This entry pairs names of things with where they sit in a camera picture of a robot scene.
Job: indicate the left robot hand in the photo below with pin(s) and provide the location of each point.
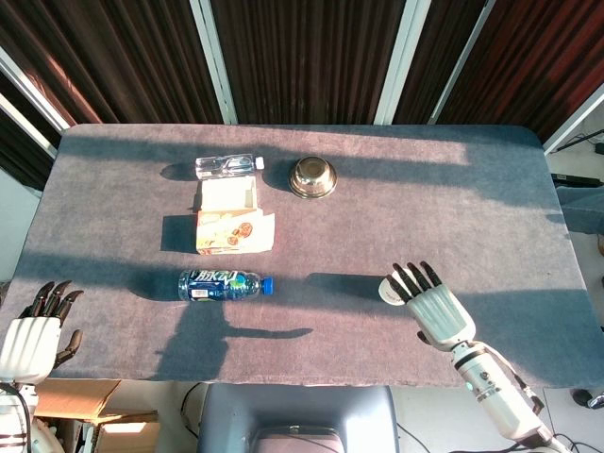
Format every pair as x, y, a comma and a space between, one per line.
28, 340

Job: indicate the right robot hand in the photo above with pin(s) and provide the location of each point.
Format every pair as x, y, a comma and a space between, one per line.
431, 307

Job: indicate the white paper cup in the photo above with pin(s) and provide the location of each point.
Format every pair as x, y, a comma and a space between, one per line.
389, 293

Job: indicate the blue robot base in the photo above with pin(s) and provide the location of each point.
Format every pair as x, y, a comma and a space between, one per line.
297, 420

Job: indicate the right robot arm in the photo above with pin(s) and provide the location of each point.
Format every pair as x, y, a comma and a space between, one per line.
500, 391

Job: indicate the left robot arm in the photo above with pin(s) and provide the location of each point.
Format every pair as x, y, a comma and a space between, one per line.
16, 417

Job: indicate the brown cardboard box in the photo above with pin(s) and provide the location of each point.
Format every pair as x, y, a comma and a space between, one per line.
94, 415

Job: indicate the blue grey table cloth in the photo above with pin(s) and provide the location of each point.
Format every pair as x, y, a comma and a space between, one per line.
302, 226

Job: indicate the stainless steel bowl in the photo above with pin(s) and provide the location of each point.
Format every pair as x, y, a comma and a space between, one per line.
313, 177

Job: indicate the black power strip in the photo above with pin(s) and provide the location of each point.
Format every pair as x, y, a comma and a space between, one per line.
576, 179

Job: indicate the blue sports drink bottle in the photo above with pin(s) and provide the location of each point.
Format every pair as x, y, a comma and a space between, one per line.
222, 285

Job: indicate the open cookie box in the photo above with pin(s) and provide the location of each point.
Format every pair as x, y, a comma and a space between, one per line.
233, 217

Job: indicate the clear plastic water bottle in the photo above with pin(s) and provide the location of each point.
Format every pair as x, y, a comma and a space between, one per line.
226, 167

